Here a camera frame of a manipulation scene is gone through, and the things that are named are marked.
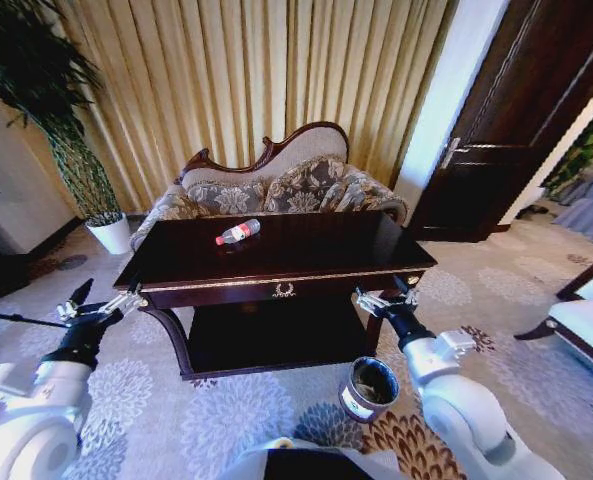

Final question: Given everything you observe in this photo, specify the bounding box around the beige pleated curtain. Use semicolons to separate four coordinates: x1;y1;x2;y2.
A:
50;0;458;214

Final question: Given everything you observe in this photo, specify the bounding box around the large floral sofa cushion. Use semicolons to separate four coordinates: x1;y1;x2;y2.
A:
263;160;351;214

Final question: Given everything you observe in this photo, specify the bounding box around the dark wooden door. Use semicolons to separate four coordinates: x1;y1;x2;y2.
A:
407;0;593;244

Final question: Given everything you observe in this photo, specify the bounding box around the white robot front shell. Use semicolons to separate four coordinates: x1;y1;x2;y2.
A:
234;436;393;480

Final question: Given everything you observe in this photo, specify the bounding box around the clear plastic bottle red cap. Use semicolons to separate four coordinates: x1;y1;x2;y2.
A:
214;218;262;247

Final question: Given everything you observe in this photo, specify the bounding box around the round trash bin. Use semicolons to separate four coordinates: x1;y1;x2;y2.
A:
338;355;401;412

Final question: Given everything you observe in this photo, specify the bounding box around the green leafy plant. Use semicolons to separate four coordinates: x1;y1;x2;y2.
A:
542;98;593;202

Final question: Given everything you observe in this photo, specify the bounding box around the white plant pot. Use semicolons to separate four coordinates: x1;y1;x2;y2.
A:
84;211;134;257

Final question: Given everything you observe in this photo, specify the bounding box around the small floral sofa cushion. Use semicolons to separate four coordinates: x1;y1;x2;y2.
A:
184;180;268;217

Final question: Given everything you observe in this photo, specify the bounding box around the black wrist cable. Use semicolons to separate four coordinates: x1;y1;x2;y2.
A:
0;309;70;330

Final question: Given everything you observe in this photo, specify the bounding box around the white seat dark-framed chair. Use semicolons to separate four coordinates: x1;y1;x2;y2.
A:
513;243;593;382

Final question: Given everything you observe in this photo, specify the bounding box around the floral upholstered wooden sofa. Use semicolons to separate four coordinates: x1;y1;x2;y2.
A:
128;121;410;252

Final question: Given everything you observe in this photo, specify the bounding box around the dark wooden table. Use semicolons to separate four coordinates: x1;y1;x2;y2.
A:
113;209;438;382

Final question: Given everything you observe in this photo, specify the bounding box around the blue-grey covered chair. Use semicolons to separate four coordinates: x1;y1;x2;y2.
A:
552;163;593;247

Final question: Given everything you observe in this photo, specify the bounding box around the tall green bamboo plant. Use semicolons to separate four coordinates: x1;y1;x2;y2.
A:
0;0;123;222

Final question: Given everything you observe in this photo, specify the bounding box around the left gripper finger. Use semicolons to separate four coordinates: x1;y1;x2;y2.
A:
55;278;96;324
95;280;145;317

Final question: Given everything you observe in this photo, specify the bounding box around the silver door handle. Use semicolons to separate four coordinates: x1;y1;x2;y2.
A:
440;136;470;169

